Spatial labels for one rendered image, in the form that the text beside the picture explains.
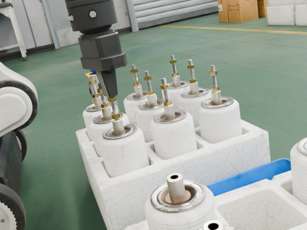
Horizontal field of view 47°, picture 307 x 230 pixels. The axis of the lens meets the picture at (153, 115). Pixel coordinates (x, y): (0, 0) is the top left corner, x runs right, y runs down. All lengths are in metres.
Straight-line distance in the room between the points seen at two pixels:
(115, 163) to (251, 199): 0.28
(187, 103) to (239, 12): 3.64
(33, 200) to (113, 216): 0.46
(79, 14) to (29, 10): 5.17
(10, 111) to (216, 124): 0.53
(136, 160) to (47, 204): 0.43
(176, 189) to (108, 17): 0.35
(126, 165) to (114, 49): 0.24
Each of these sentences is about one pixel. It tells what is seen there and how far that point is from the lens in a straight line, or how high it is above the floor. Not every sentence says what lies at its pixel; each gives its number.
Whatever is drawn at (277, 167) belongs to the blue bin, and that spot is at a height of 0.10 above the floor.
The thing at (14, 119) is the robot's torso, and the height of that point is 0.27.
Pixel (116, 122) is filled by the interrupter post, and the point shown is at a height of 0.28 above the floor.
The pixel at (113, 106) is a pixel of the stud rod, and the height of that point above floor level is 0.31.
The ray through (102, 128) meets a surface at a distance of 0.82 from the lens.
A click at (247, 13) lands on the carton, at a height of 0.10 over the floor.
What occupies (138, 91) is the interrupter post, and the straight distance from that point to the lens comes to 0.98.
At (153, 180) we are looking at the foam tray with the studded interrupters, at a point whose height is 0.16.
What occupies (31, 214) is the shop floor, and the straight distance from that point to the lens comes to 1.08.
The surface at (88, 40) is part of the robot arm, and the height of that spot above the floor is 0.45.
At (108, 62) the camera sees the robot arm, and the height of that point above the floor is 0.41.
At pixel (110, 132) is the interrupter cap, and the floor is 0.25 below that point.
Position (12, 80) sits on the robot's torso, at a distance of 1.01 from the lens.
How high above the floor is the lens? 0.51
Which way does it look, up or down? 19 degrees down
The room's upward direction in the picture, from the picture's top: 11 degrees counter-clockwise
